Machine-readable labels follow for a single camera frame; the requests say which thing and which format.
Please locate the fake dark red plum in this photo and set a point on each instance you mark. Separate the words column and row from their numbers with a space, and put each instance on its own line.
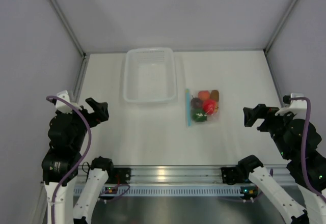
column 196, row 102

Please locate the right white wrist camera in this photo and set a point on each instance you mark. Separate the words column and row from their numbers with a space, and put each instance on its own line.
column 293, row 103

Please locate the white plastic basket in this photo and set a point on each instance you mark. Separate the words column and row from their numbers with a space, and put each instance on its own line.
column 150, row 76

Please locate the fake orange peach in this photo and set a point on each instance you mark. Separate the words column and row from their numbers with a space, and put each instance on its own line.
column 203, row 95

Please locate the fake red apple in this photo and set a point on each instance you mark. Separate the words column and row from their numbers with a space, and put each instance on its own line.
column 210, row 106

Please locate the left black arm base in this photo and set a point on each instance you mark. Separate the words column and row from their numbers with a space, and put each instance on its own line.
column 119, row 175

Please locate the white slotted cable duct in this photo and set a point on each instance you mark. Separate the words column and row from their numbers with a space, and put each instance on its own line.
column 179, row 191

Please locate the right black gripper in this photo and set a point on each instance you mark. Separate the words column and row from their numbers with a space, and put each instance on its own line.
column 260, row 111

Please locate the aluminium mounting rail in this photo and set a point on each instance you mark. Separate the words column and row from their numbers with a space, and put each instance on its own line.
column 185, row 174

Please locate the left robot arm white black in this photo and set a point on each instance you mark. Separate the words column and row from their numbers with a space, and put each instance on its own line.
column 70, row 140

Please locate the clear zip top bag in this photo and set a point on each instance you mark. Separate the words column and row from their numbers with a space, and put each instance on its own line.
column 189, row 94

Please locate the fake brown kiwi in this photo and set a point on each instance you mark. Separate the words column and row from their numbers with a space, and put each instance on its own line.
column 214, row 95

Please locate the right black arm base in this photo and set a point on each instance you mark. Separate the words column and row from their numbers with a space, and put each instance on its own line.
column 233, row 175

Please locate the fake green lime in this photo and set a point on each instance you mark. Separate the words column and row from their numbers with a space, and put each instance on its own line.
column 198, row 115

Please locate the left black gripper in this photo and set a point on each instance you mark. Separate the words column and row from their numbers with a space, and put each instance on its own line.
column 100, row 109

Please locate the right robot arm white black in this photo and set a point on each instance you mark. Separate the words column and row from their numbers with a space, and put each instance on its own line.
column 296, row 140

